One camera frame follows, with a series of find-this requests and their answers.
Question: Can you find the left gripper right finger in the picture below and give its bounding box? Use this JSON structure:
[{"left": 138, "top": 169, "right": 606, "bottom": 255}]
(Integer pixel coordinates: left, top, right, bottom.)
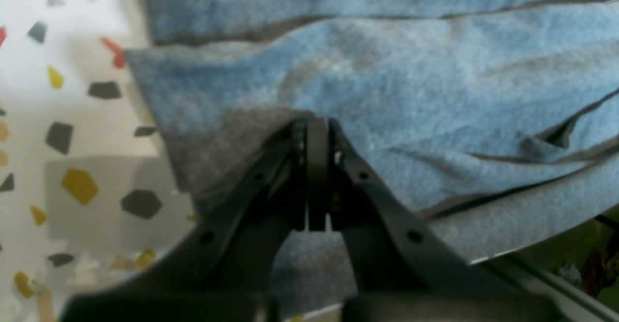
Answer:
[{"left": 309, "top": 119, "right": 565, "bottom": 322}]

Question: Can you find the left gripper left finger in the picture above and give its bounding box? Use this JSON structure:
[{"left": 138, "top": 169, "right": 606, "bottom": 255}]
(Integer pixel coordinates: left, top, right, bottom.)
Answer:
[{"left": 60, "top": 118, "right": 309, "bottom": 322}]

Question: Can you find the grey t-shirt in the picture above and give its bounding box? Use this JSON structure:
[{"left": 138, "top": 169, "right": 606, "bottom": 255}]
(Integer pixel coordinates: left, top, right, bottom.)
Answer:
[{"left": 124, "top": 0, "right": 619, "bottom": 319}]

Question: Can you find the terrazzo pattern tablecloth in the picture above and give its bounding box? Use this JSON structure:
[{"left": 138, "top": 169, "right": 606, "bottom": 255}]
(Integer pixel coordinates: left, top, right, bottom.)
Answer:
[{"left": 0, "top": 0, "right": 195, "bottom": 322}]

